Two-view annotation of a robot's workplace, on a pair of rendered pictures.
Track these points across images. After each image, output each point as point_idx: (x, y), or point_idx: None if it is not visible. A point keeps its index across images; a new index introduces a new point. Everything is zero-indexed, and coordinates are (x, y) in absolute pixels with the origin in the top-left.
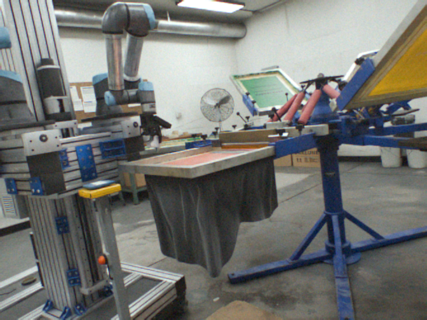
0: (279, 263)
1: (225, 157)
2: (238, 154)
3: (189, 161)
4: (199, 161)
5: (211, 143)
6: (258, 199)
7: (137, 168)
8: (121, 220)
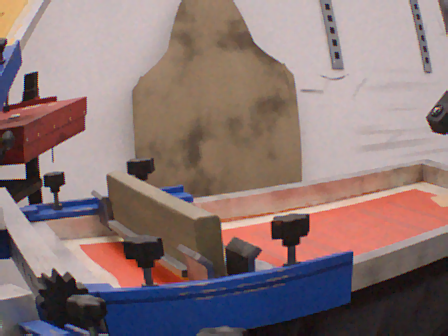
0: None
1: (354, 175)
2: (321, 180)
3: (405, 229)
4: (385, 225)
5: (254, 269)
6: (253, 334)
7: None
8: None
